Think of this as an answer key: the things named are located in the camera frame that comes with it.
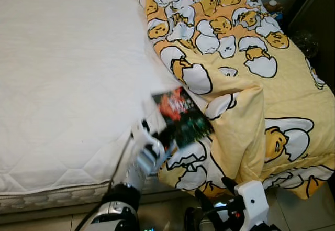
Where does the dark red green cover book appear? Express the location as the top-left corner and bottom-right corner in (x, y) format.
(151, 86), (215, 149)

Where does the yellow egg print blanket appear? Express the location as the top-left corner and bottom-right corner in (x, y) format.
(125, 0), (335, 200)

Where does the white quilted mattress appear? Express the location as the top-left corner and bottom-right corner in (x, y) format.
(0, 0), (181, 213)

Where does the crumpled clear plastic bag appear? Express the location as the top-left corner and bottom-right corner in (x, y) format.
(293, 29), (320, 59)

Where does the bear shaped bottle white cap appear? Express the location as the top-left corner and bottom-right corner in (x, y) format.
(264, 0), (283, 25)

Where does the dark wooden cabinet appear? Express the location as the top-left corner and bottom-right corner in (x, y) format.
(285, 0), (335, 90)

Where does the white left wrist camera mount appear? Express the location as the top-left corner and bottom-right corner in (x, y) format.
(130, 118), (168, 161)

